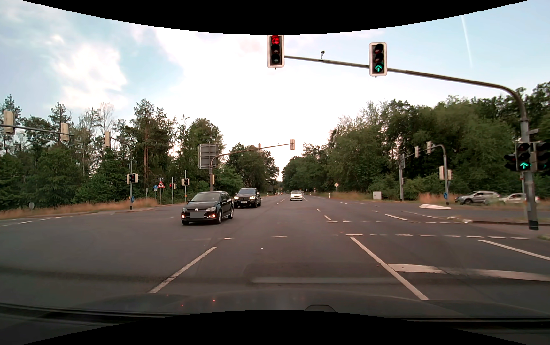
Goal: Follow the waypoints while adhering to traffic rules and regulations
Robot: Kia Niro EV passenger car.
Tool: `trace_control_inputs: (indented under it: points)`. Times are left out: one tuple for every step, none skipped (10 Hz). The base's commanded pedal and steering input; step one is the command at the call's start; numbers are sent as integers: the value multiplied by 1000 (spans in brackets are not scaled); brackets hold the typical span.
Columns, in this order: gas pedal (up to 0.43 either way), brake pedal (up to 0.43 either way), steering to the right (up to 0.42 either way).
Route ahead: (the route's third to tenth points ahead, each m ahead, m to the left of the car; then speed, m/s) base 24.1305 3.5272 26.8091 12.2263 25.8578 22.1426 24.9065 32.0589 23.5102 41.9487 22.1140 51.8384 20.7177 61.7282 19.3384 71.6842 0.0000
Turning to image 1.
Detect silver suv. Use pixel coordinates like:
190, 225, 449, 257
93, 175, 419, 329
454, 191, 501, 206

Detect traffic light on short post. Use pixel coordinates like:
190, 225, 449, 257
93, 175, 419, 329
126, 159, 140, 211

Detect wood of trees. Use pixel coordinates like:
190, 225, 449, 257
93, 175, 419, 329
0, 94, 280, 212
282, 81, 550, 201

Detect large road sign back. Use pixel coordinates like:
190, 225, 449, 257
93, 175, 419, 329
198, 143, 219, 191

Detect dry grass verge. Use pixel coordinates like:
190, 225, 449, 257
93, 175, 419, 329
314, 191, 460, 204
0, 197, 160, 221

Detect grey asphalt road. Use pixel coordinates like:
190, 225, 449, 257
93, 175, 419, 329
0, 194, 550, 318

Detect traffic light on bent post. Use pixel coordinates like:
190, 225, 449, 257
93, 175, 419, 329
424, 140, 453, 206

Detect traffic light on grey post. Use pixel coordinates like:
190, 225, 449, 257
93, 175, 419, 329
398, 146, 421, 202

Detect black suv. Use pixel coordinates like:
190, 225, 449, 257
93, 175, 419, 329
233, 187, 262, 209

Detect road markings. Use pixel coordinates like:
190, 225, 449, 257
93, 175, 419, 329
0, 195, 550, 302

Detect kerbed traffic island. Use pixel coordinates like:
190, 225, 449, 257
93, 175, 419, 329
447, 216, 550, 228

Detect black hatchback car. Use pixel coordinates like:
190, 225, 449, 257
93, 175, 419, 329
181, 191, 235, 226

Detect car's own bonnet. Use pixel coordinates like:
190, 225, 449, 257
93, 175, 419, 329
0, 289, 550, 331

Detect silver car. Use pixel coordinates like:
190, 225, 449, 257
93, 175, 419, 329
485, 193, 541, 206

